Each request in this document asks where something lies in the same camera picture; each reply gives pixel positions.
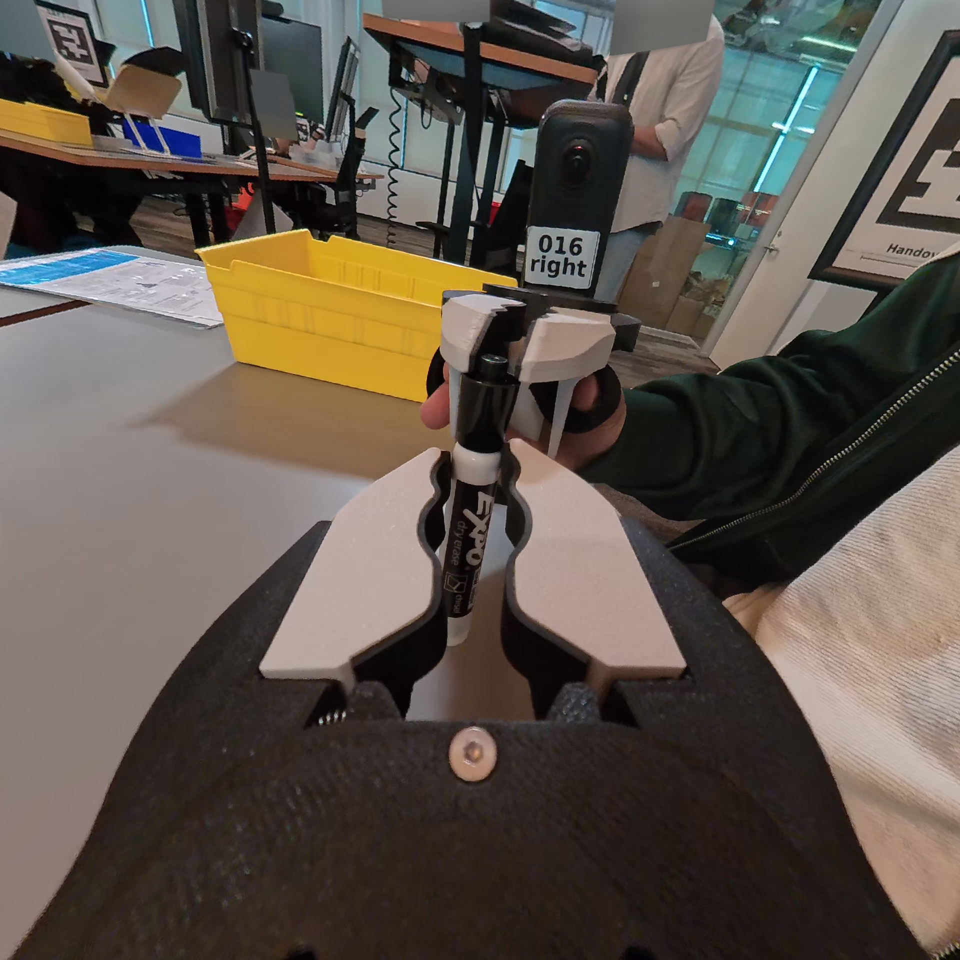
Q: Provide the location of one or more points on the wooden board on stand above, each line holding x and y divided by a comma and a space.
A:
146, 88

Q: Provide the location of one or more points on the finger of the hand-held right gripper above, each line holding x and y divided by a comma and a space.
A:
570, 349
461, 330

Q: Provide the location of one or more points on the framed tag sign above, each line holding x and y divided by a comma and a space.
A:
71, 41
915, 172

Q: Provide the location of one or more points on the orange cone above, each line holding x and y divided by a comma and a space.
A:
246, 201

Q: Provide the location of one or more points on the raised standing desk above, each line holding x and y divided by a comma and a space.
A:
465, 60

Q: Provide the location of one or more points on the brown cardboard box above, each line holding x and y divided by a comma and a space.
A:
660, 270

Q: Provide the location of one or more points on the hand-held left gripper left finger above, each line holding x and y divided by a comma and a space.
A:
352, 585

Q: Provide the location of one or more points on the black computer monitor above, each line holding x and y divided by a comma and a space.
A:
292, 67
217, 60

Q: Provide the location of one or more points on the blue plastic bin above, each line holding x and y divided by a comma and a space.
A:
176, 144

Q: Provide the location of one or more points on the grey desk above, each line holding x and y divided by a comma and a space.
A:
150, 487

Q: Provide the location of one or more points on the person's green jacket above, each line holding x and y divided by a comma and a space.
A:
825, 525

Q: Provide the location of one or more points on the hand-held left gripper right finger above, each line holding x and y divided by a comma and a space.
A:
592, 585

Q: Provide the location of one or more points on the small yellow bin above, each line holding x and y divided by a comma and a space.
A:
45, 121

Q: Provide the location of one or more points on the grey card sheet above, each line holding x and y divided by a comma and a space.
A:
262, 217

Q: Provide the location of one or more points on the wooden background desk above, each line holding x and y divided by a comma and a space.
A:
187, 166

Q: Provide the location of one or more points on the printed paper sheet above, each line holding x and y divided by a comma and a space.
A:
112, 281

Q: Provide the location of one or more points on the yellow plastic bin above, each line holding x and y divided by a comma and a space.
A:
322, 322

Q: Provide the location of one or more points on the black dry erase marker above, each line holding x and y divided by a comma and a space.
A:
469, 540

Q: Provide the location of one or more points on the black tablet on arm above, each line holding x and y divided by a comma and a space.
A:
341, 90

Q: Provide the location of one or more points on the person's right hand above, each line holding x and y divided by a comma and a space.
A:
592, 442

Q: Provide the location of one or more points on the person's right forearm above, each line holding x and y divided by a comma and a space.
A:
750, 427

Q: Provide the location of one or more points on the person's white ribbed top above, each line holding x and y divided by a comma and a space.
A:
885, 675

